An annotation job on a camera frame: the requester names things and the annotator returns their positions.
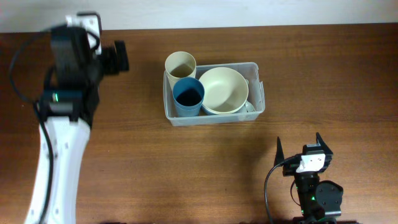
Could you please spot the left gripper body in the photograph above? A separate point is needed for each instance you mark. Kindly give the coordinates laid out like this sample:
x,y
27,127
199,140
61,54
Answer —
x,y
110,63

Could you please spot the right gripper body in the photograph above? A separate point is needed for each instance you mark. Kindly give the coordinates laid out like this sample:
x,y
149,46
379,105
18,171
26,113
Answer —
x,y
292,166

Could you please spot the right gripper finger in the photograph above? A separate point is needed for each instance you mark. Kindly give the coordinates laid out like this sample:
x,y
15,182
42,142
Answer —
x,y
279,156
323,145

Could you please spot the white plastic spoon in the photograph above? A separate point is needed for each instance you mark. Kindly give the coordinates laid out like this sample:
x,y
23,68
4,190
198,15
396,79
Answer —
x,y
247,107

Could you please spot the cream cup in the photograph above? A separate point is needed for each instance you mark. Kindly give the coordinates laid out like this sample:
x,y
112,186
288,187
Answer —
x,y
180,65

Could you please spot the blue cup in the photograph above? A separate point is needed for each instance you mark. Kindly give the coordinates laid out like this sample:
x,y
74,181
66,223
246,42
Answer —
x,y
188,94

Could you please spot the cream bowl back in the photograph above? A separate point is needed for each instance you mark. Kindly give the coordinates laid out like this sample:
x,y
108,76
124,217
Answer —
x,y
226,91

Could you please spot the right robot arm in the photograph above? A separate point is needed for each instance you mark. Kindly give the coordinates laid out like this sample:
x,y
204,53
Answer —
x,y
319,201

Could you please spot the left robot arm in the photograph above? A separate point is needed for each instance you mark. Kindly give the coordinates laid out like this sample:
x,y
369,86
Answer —
x,y
65,111

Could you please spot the clear plastic container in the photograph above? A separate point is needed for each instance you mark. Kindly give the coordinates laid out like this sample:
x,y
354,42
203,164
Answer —
x,y
250,71

